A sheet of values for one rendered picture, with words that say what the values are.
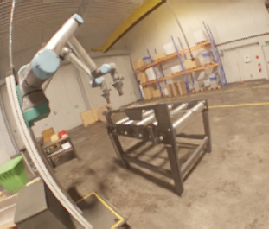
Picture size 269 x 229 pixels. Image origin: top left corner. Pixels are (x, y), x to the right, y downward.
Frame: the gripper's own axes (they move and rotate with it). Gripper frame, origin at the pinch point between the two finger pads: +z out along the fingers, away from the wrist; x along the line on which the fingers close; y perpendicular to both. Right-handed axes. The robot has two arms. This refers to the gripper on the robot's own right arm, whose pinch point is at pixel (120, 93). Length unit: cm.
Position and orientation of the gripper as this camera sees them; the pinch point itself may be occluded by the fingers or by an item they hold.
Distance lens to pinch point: 137.3
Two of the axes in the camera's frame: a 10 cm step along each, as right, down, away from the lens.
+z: 3.1, 9.3, 1.8
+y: -7.5, 3.6, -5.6
